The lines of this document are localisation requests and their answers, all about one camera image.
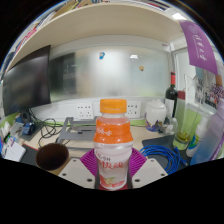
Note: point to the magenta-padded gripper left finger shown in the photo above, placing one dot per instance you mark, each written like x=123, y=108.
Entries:
x=77, y=172

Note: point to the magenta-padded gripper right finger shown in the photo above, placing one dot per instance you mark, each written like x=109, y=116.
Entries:
x=148, y=171

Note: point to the orange-capped clear drink bottle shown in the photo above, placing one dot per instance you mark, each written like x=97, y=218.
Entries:
x=112, y=146

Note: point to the translucent purple water jug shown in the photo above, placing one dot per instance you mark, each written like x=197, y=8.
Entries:
x=210, y=143

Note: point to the patterned yellow red paper cup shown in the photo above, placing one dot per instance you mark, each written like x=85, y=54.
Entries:
x=53, y=158

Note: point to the flat round red coaster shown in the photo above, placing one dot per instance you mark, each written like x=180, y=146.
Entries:
x=122, y=187

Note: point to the grey metal laptop stand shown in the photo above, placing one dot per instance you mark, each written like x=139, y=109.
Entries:
x=71, y=133

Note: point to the clear glass with green liquid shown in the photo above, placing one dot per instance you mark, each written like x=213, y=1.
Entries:
x=181, y=138

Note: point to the large black desk mat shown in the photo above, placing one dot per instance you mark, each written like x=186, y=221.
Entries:
x=28, y=155

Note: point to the white ceramic jar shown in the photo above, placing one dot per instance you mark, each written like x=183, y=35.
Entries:
x=155, y=115

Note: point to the white bottle with green band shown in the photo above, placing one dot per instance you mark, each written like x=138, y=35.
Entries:
x=196, y=140

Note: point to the small blue device box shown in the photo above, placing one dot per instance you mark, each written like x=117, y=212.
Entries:
x=29, y=128

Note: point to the large white printed paper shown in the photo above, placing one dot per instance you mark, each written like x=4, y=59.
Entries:
x=15, y=151

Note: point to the dark wine bottle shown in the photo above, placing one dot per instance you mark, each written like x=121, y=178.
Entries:
x=171, y=96

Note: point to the group photo poster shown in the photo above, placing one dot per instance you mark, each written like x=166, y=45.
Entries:
x=213, y=93

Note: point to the black computer monitor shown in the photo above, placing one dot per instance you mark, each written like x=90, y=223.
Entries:
x=26, y=81

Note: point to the purple hanging banner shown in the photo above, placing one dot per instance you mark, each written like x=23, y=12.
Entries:
x=200, y=46

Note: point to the white wall socket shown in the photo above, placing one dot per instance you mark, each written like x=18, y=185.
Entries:
x=85, y=111
x=134, y=110

